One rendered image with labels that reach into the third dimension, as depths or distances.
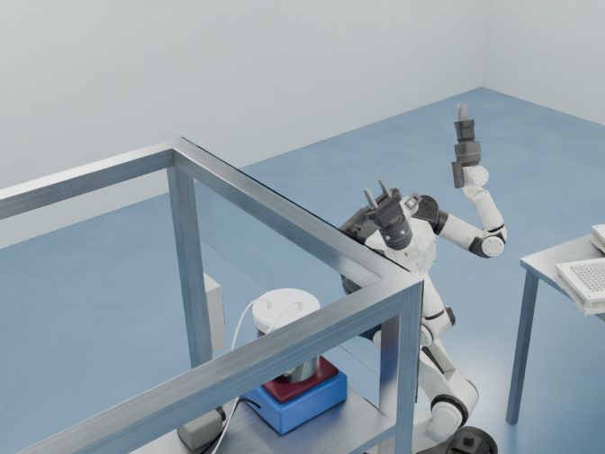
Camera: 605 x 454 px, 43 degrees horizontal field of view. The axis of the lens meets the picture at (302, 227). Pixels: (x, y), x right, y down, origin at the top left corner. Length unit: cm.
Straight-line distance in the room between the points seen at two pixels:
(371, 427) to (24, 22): 376
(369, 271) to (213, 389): 47
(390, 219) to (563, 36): 511
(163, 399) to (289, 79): 491
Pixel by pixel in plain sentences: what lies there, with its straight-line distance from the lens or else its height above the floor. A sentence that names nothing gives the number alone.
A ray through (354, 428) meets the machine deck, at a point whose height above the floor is 128.
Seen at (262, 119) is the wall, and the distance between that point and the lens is 606.
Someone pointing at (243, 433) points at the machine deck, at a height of 128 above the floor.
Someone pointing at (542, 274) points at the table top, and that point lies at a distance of 318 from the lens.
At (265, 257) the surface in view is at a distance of 215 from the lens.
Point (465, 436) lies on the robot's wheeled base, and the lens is 331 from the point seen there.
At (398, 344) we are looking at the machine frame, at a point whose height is 150.
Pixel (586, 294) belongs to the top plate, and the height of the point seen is 95.
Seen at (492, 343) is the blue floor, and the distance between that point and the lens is 421.
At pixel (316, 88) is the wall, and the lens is 632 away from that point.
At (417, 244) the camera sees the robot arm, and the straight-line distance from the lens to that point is 229.
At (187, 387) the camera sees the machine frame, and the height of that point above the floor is 165.
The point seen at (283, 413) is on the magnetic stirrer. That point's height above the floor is 134.
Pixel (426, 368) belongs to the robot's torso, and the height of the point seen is 73.
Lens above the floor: 254
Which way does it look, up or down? 29 degrees down
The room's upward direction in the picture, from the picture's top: 2 degrees counter-clockwise
